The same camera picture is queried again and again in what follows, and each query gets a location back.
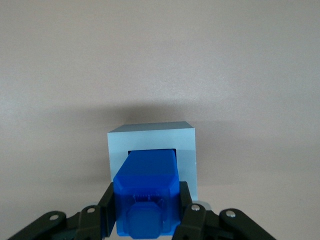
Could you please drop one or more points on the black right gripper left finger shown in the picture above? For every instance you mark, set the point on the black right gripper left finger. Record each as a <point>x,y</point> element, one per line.
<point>107,212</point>

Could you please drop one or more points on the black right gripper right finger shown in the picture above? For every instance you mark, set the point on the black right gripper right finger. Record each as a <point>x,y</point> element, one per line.
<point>186,220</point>

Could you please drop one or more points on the blue plastic block part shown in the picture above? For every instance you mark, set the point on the blue plastic block part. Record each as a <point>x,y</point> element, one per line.
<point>147,175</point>

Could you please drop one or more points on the gray square hollow base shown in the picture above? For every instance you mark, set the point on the gray square hollow base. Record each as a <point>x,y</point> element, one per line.
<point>150,140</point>

